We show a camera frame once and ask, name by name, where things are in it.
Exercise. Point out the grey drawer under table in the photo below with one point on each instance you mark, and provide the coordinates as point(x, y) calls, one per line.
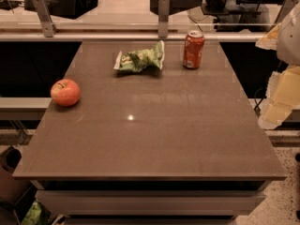
point(149, 203)

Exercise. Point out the right metal rail bracket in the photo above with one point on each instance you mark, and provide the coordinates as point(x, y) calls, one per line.
point(285, 9)

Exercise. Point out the red coke can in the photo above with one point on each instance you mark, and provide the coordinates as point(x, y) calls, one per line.
point(193, 49)

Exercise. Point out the middle metal rail bracket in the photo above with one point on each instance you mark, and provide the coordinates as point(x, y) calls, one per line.
point(163, 17)

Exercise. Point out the left metal rail bracket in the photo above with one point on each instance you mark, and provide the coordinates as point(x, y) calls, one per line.
point(46, 22)

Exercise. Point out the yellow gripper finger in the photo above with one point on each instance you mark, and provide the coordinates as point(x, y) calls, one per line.
point(270, 40)
point(282, 96)

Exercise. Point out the metal rail bracket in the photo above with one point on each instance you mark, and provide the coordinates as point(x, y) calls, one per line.
point(285, 9)
point(163, 17)
point(46, 22)

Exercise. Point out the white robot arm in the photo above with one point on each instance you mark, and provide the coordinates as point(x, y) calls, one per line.
point(288, 49)

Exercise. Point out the red apple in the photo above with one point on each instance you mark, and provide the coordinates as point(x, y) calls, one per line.
point(65, 92)

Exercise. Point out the horizontal metal rail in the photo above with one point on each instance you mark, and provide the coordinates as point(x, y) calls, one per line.
point(68, 36)

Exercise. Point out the green bag on floor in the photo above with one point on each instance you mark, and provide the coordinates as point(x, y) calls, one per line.
point(36, 215)

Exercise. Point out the green chip bag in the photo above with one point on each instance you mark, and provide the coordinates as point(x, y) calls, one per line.
point(137, 61)

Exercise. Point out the black desk equipment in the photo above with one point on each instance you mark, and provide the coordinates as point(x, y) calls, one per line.
point(237, 15)

